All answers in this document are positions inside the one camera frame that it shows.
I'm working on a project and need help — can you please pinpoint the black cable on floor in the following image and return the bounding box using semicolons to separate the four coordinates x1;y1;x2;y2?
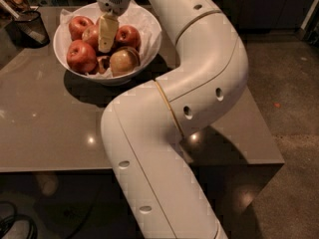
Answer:
0;201;39;239

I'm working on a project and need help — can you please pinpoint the small apple front centre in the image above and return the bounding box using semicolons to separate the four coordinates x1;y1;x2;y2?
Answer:
98;56;110;74

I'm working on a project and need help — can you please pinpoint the white ceramic bowl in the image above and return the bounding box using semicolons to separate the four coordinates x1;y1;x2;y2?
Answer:
52;0;163;87

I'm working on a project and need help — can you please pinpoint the dark cabinet row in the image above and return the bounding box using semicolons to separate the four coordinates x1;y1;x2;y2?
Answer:
212;0;318;41

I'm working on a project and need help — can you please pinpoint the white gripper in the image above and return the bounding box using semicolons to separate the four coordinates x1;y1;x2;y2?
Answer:
97;0;131;53

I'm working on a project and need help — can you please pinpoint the red apple back left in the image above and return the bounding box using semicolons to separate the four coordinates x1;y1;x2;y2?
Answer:
68;16;94;40

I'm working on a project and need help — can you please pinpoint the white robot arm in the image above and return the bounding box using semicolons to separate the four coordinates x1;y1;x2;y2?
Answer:
101;0;248;239

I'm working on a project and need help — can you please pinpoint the yellow green apple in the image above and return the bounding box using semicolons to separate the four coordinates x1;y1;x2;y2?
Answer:
110;47;141;77

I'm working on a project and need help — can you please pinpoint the red apple front left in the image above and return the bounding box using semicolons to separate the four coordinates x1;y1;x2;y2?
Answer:
67;40;97;74

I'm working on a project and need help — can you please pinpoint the red apple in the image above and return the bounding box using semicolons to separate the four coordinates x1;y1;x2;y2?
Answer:
67;40;97;74
82;25;99;50
115;25;142;50
68;16;94;40

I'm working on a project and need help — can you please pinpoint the black mesh pen cup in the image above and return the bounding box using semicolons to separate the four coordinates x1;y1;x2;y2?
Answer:
14;11;50;49

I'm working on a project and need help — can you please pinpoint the red apple right centre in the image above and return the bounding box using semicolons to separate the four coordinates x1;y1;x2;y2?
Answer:
115;25;142;50

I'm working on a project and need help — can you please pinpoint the white tissue paper liner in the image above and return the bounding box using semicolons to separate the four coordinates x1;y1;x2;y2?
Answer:
59;0;162;80

